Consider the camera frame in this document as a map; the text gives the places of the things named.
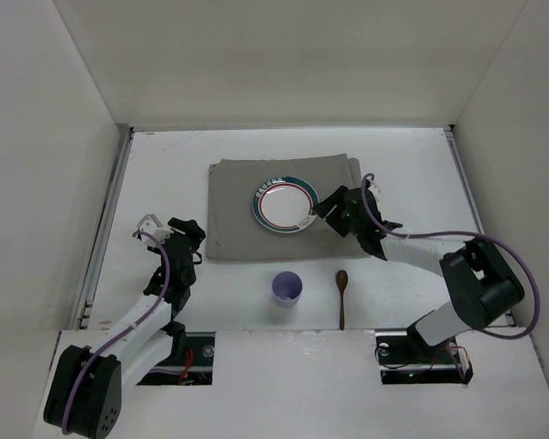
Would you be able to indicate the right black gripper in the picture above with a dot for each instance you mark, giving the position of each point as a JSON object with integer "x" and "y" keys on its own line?
{"x": 339, "y": 212}

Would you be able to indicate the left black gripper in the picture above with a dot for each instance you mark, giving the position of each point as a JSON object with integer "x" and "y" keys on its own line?
{"x": 183, "y": 236}

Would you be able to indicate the white plate green red rim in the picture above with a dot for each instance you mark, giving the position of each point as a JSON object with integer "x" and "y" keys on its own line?
{"x": 284, "y": 205}

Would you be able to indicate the brown wooden spoon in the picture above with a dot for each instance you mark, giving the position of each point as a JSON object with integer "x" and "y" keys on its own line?
{"x": 342, "y": 281}

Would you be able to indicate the lilac plastic cup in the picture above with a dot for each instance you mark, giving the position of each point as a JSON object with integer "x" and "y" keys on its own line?
{"x": 287, "y": 288}

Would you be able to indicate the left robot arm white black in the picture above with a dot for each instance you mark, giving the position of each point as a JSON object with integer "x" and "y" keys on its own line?
{"x": 88, "y": 384}

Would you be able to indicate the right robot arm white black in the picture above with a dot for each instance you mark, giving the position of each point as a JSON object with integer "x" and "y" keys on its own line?
{"x": 480, "y": 284}

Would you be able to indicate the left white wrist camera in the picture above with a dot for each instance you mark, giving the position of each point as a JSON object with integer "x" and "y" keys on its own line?
{"x": 150, "y": 224}

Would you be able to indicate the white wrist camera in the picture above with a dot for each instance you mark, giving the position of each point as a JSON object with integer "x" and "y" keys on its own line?
{"x": 150, "y": 224}
{"x": 372, "y": 186}

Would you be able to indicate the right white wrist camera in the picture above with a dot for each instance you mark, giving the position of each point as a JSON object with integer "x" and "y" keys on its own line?
{"x": 372, "y": 186}

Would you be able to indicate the left aluminium frame rail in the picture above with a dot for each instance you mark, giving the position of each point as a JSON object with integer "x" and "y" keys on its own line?
{"x": 81, "y": 311}

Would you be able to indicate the aluminium frame rail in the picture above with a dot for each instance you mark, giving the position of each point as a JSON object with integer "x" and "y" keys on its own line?
{"x": 453, "y": 147}
{"x": 81, "y": 311}

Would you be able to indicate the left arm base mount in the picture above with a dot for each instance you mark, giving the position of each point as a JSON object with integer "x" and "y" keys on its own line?
{"x": 190, "y": 362}

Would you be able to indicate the right aluminium frame rail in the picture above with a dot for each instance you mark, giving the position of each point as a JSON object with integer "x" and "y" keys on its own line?
{"x": 453, "y": 147}

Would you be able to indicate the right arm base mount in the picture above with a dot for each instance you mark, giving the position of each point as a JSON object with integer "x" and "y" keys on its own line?
{"x": 404, "y": 358}

